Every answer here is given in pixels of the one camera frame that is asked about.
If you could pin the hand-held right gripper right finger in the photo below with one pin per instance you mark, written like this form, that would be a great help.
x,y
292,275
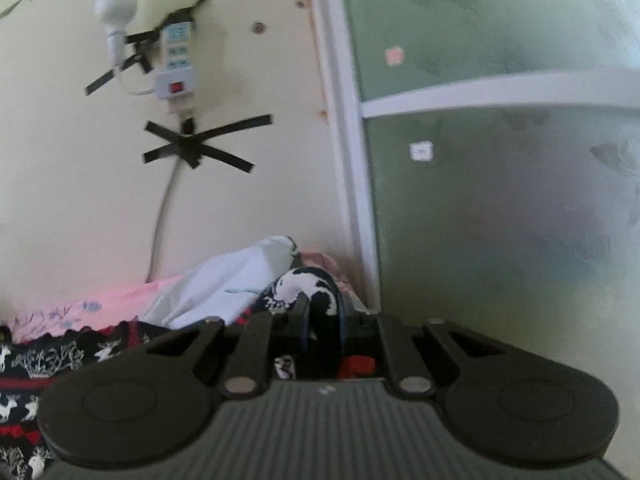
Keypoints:
x,y
400,355

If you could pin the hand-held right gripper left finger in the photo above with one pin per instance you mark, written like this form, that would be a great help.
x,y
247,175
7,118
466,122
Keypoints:
x,y
250,355

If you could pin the black reindeer pattern sweater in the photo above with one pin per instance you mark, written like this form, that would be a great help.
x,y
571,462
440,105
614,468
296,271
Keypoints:
x,y
60,360

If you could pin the white cloth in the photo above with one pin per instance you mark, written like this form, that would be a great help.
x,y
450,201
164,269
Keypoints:
x,y
215,285

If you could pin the pink floral bedsheet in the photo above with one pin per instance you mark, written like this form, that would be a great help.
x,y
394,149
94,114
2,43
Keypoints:
x,y
75,310

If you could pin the white window sticker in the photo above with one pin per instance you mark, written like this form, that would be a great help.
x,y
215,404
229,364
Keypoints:
x,y
421,151

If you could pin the black tape cross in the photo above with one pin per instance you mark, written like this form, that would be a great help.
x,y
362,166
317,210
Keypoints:
x,y
192,146

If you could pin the frosted glass window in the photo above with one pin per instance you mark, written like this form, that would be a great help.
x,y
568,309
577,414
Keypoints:
x,y
500,160

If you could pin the white power strip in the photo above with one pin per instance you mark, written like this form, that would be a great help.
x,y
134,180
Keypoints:
x,y
175,65

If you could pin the pink window sticker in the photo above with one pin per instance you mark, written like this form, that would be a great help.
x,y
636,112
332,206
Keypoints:
x,y
395,55

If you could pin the white light bulb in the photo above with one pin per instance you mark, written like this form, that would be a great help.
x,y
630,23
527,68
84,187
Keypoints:
x,y
116,5

